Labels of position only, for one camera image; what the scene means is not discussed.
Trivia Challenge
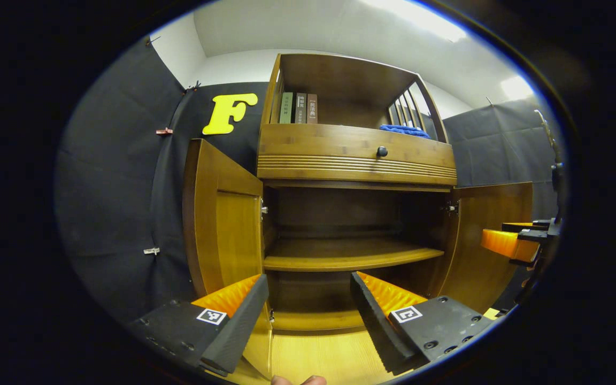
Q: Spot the green book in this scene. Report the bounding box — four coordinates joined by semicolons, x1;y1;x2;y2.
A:
279;92;294;125

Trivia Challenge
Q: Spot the wooden drawer with black knob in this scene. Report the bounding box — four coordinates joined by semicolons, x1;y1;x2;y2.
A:
257;124;457;187

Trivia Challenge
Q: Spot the blue towel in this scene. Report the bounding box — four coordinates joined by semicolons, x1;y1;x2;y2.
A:
379;124;430;140

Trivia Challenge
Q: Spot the long ceiling light panel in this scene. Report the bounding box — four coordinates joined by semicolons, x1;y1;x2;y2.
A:
356;0;469;43

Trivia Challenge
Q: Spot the wooden double-door shoe cabinet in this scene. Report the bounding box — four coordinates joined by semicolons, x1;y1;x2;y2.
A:
256;52;457;332

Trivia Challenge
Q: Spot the small ceiling light panel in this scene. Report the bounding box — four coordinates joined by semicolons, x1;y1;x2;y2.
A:
500;76;534;101

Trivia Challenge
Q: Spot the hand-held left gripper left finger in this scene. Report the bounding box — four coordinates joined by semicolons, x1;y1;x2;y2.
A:
127;274;270;376

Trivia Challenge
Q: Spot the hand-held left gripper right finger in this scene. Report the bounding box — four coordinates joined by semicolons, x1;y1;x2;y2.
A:
350;271;497;376

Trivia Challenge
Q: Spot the wooden shoe cabinet door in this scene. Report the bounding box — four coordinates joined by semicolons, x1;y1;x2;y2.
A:
182;138;274;376
428;182;533;314

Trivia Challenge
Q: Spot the black backdrop cloth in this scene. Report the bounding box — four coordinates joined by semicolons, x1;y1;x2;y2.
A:
54;37;560;321

